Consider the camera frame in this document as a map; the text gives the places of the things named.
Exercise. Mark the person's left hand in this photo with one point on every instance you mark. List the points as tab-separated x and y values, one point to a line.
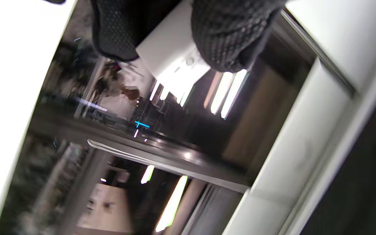
230	36

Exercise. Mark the white box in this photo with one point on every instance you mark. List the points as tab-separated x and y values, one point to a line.
171	49

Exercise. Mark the dark glass window pane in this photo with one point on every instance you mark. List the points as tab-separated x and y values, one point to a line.
204	130

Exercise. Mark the grey window crossbar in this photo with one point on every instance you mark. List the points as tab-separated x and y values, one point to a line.
175	160

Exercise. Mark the white window frame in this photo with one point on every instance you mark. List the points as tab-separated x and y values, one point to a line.
308	130

